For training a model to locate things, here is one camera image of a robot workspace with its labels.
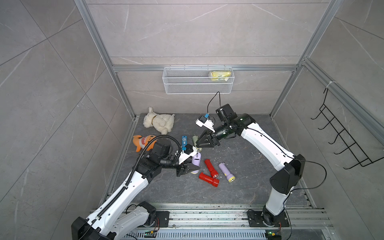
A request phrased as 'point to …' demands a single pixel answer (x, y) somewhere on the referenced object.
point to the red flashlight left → (214, 182)
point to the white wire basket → (198, 80)
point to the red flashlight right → (209, 164)
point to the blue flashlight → (184, 142)
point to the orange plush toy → (141, 142)
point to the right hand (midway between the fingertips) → (199, 144)
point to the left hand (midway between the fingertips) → (198, 161)
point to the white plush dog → (163, 123)
